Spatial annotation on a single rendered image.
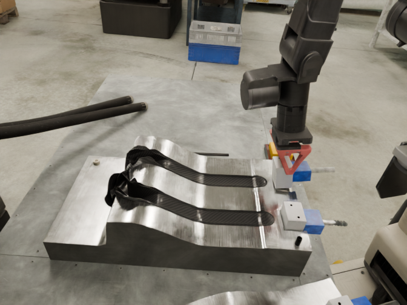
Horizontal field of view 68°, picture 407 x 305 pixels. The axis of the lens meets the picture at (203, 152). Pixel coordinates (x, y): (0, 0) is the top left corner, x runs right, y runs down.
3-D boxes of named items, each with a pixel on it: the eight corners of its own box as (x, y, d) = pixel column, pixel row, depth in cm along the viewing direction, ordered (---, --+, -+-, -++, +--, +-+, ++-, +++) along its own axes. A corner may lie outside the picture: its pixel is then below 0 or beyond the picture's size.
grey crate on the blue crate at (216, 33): (240, 37, 376) (241, 24, 367) (240, 48, 344) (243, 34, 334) (191, 32, 377) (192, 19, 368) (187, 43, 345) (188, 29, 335)
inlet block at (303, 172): (329, 173, 70) (332, 153, 67) (336, 186, 66) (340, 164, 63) (271, 176, 71) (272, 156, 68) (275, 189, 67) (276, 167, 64)
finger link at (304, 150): (275, 181, 63) (277, 141, 58) (269, 163, 69) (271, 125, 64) (308, 180, 62) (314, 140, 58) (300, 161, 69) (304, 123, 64)
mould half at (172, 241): (278, 186, 81) (291, 146, 73) (300, 277, 61) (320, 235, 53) (92, 172, 81) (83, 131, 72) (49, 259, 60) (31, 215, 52)
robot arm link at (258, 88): (326, 53, 48) (303, 31, 54) (257, 61, 47) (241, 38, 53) (309, 114, 57) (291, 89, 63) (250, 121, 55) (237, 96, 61)
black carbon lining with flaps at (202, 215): (264, 181, 72) (272, 150, 67) (274, 237, 60) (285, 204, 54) (118, 170, 72) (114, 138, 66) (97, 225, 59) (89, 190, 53)
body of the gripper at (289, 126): (278, 147, 58) (280, 112, 55) (269, 125, 67) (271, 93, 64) (312, 146, 58) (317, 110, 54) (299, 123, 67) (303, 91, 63)
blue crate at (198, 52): (237, 53, 389) (240, 36, 376) (238, 66, 356) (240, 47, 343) (190, 49, 390) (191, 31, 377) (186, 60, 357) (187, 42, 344)
